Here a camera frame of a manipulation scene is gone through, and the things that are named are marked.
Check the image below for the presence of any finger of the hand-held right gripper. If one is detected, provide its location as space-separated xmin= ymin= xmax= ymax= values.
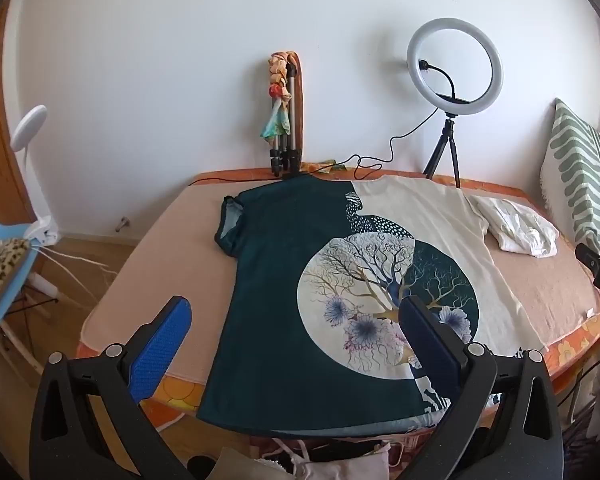
xmin=575 ymin=242 xmax=600 ymax=272

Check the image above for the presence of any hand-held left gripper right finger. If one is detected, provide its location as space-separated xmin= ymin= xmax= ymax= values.
xmin=399 ymin=294 xmax=566 ymax=480

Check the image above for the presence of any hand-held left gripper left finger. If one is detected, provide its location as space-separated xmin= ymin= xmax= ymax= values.
xmin=28 ymin=296 xmax=196 ymax=480

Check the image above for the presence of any green and cream tree-print t-shirt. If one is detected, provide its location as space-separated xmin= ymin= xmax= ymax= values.
xmin=196 ymin=175 xmax=548 ymax=436

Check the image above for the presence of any white folded cloth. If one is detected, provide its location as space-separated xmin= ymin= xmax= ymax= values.
xmin=472 ymin=195 xmax=561 ymax=259

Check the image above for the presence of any bed with beige blanket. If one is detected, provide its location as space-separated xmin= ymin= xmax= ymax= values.
xmin=75 ymin=162 xmax=600 ymax=441

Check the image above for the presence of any pink blanket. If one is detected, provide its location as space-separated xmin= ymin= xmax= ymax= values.
xmin=82 ymin=172 xmax=600 ymax=386

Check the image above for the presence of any green striped white pillow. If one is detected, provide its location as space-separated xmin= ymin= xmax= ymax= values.
xmin=539 ymin=97 xmax=600 ymax=256

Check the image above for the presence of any pale pink cloth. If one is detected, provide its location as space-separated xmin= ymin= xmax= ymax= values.
xmin=275 ymin=439 xmax=396 ymax=480

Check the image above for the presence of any beige cloth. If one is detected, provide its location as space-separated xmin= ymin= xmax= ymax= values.
xmin=205 ymin=447 xmax=306 ymax=480

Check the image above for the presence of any blue chair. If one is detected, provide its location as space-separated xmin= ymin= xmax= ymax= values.
xmin=0 ymin=205 xmax=63 ymax=386

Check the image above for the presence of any leopard print cloth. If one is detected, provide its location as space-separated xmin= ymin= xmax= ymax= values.
xmin=0 ymin=237 xmax=32 ymax=321

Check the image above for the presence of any green yellow cloth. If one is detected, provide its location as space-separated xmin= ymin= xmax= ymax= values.
xmin=302 ymin=159 xmax=347 ymax=176

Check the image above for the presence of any folded silver tripod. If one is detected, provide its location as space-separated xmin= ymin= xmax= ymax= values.
xmin=269 ymin=60 xmax=303 ymax=178

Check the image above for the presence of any colourful braided scarf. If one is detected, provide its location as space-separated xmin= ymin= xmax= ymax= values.
xmin=259 ymin=51 xmax=298 ymax=141

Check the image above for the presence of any white clip lamp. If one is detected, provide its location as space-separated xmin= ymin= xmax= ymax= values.
xmin=10 ymin=105 xmax=61 ymax=248

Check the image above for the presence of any orange fabric strip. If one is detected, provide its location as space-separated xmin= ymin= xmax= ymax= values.
xmin=292 ymin=52 xmax=309 ymax=171

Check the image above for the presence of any white lamp cable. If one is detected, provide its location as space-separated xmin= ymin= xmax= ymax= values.
xmin=35 ymin=242 xmax=118 ymax=313

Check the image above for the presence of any black ring light tripod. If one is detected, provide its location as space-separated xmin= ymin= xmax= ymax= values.
xmin=423 ymin=116 xmax=462 ymax=189

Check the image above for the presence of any black power cable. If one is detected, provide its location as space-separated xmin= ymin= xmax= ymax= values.
xmin=196 ymin=135 xmax=433 ymax=183

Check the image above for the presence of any white ring light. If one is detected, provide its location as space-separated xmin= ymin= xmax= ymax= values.
xmin=406 ymin=16 xmax=504 ymax=117

